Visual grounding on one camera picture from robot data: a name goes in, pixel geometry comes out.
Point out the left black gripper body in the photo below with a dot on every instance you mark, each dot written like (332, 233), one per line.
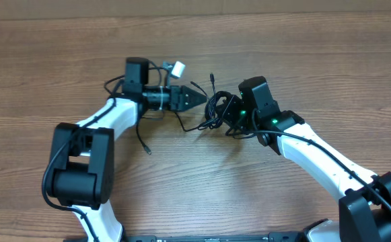
(175, 98)

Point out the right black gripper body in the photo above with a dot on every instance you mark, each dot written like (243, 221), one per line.
(231, 109)

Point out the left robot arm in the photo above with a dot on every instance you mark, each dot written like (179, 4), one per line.
(79, 176)

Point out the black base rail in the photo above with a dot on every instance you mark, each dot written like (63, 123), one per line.
(212, 238)

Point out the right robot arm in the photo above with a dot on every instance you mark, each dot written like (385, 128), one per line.
(363, 197)

